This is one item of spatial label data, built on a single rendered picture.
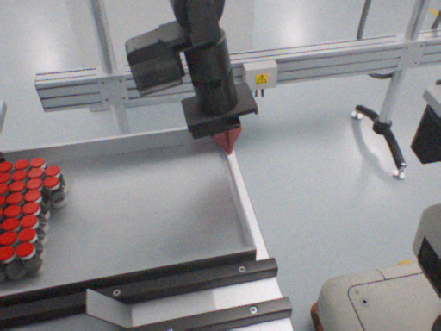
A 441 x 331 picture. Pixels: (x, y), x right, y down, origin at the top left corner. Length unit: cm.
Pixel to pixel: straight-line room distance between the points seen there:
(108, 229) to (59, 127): 172
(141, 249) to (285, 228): 119
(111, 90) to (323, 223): 96
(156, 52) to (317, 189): 144
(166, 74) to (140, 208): 21
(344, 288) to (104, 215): 82
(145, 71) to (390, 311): 97
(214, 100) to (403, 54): 137
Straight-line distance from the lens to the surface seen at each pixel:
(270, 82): 163
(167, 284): 55
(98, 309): 52
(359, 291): 131
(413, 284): 138
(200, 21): 51
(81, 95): 163
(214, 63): 56
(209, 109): 60
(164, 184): 68
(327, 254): 170
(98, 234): 64
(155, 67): 55
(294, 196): 187
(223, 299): 56
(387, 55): 185
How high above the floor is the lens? 137
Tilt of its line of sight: 44 degrees down
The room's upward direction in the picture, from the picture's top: straight up
